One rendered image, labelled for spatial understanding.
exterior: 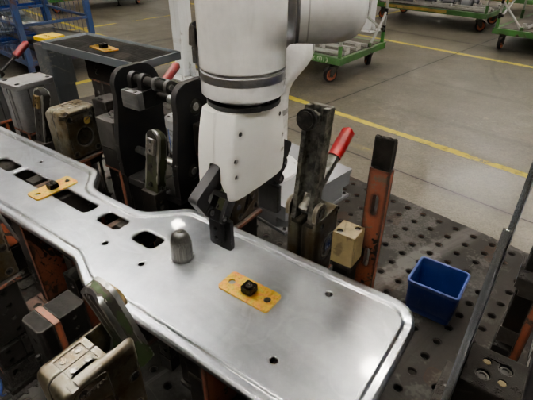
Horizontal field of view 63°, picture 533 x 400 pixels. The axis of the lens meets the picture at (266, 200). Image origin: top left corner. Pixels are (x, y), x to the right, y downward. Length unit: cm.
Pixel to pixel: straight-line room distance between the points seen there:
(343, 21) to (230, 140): 15
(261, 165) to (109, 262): 31
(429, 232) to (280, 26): 97
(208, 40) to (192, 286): 34
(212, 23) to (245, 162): 13
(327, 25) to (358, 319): 35
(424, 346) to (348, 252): 41
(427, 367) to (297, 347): 45
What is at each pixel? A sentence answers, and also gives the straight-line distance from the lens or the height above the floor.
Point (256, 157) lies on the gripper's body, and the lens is 45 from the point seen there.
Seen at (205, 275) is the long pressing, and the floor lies 100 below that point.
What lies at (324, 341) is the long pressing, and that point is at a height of 100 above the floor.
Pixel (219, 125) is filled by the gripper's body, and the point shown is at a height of 126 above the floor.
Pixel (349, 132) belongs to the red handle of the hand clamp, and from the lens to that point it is 70.
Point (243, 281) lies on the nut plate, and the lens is 61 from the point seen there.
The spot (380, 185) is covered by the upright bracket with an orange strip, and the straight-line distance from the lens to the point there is 59.
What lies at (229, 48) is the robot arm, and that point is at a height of 133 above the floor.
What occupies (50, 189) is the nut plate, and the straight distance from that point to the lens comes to 90.
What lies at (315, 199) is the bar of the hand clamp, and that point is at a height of 109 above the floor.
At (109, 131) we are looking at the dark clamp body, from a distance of 97.
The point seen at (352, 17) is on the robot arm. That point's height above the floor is 135.
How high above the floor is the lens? 142
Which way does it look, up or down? 32 degrees down
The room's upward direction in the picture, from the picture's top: straight up
